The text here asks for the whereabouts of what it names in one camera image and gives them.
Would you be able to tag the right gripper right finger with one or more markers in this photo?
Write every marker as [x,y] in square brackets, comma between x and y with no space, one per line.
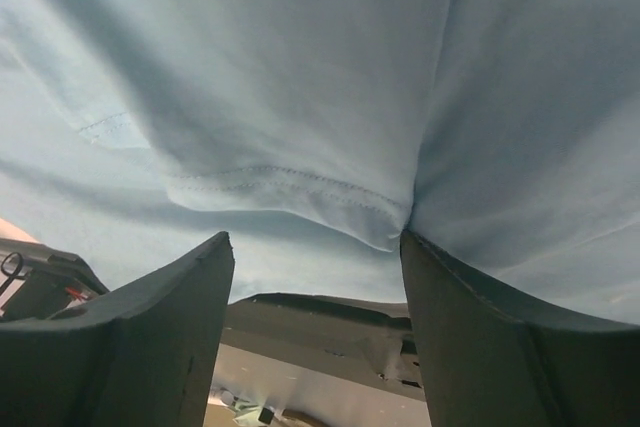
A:
[491,355]

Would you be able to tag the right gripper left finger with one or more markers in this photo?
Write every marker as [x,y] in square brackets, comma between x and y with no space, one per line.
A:
[78,354]

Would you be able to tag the light blue t-shirt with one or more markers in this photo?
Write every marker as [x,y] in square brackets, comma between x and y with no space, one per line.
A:
[316,132]

